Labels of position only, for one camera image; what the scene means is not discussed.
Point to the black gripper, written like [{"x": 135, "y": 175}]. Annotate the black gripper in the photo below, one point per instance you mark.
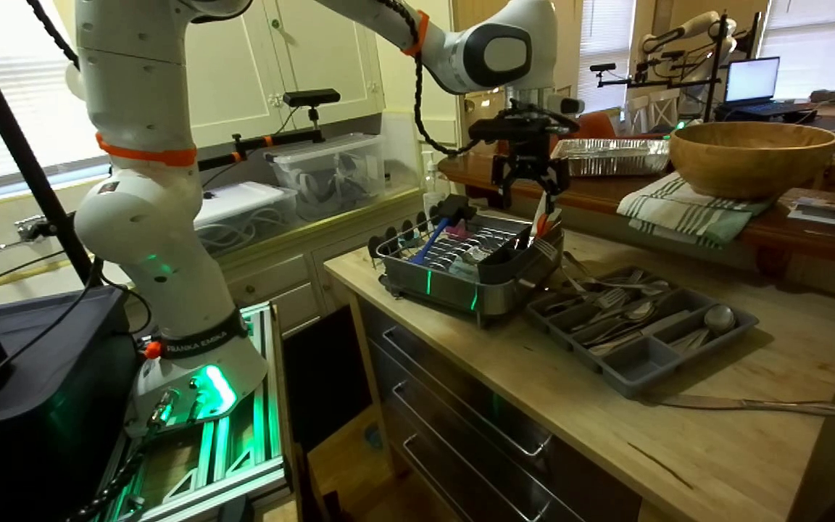
[{"x": 531, "y": 155}]

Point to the orange plastic utensil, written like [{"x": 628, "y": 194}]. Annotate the orange plastic utensil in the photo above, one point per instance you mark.
[{"x": 541, "y": 228}]

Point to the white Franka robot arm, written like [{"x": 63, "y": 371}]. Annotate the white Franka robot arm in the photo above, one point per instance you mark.
[{"x": 147, "y": 222}]

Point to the aluminium robot base platform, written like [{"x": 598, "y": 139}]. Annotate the aluminium robot base platform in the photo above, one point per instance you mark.
[{"x": 232, "y": 454}]

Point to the gray dish rack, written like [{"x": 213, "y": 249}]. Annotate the gray dish rack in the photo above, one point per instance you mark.
[{"x": 464, "y": 275}]

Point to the blue plastic spoon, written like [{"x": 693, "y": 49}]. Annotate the blue plastic spoon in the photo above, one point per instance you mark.
[{"x": 431, "y": 246}]

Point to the striped dish towel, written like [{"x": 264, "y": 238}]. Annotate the striped dish towel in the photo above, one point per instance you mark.
[{"x": 687, "y": 212}]

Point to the silver metal spoon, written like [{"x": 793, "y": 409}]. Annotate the silver metal spoon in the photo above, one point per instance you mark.
[{"x": 711, "y": 323}]

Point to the long silver table knife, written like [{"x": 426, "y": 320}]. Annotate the long silver table knife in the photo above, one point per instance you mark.
[{"x": 747, "y": 406}]

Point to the small black object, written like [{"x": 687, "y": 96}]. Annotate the small black object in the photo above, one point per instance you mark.
[{"x": 450, "y": 209}]

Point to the purple patterned item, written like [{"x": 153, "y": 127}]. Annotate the purple patterned item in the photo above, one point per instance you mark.
[{"x": 458, "y": 233}]

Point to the aluminium foil tray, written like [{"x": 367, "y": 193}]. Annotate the aluminium foil tray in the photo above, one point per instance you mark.
[{"x": 621, "y": 156}]

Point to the clear bottle white cap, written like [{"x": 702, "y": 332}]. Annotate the clear bottle white cap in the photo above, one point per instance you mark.
[{"x": 434, "y": 183}]

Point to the gray cutlery tray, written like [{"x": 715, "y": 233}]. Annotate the gray cutlery tray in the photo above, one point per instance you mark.
[{"x": 644, "y": 333}]

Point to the clear plastic storage bin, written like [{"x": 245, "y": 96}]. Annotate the clear plastic storage bin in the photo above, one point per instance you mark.
[{"x": 332, "y": 175}]

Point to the wooden bowl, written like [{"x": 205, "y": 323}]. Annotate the wooden bowl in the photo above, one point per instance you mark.
[{"x": 754, "y": 159}]

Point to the open laptop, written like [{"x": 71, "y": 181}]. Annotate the open laptop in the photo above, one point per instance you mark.
[{"x": 751, "y": 81}]

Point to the dark drawer cabinet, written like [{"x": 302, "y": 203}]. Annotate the dark drawer cabinet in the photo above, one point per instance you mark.
[{"x": 476, "y": 436}]

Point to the white base cabinet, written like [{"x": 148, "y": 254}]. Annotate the white base cabinet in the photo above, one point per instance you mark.
[{"x": 274, "y": 278}]

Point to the white lidded storage bin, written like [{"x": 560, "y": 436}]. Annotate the white lidded storage bin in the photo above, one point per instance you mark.
[{"x": 245, "y": 219}]

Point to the black tripod pole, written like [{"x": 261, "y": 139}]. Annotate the black tripod pole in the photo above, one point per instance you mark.
[{"x": 22, "y": 155}]

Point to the black computer box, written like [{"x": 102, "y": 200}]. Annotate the black computer box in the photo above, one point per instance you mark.
[{"x": 42, "y": 406}]

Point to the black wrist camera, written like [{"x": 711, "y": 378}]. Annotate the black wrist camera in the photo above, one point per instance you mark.
[{"x": 524, "y": 123}]

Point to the black stereo camera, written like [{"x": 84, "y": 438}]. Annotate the black stereo camera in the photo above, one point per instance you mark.
[{"x": 311, "y": 96}]

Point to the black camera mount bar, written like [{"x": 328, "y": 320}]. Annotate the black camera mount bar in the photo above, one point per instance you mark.
[{"x": 261, "y": 142}]

